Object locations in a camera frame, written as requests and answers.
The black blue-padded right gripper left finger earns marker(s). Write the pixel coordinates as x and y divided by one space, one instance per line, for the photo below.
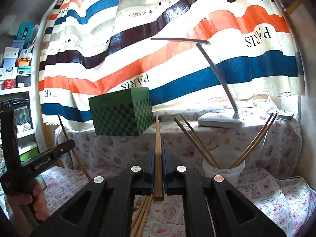
103 207

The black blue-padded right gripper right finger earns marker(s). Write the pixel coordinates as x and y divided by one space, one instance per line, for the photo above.
213 207

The person's left hand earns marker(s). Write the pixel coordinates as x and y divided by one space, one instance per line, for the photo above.
18 219

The translucent white plastic cup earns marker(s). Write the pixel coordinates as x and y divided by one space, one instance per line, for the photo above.
225 158

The baby bear print cloth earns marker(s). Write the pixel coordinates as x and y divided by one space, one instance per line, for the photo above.
278 153

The green checkered box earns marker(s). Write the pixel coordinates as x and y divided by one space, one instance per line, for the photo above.
122 113

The shelf with boxes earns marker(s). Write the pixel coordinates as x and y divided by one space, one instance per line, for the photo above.
16 82

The striped Hermes Paris curtain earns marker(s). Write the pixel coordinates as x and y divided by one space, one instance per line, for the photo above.
92 47

